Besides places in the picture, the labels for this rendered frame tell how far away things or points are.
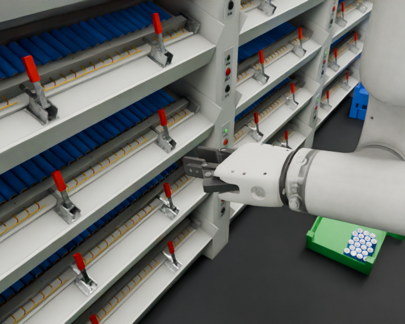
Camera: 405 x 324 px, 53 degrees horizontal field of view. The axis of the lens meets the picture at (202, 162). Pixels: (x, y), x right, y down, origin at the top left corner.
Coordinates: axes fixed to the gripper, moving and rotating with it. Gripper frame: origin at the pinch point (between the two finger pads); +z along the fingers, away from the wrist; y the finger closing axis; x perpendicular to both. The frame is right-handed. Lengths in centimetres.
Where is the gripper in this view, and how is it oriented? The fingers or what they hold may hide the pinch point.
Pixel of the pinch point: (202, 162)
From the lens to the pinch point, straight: 63.2
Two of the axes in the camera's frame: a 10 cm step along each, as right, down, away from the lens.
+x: -1.7, -8.7, -4.6
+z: -8.0, -1.4, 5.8
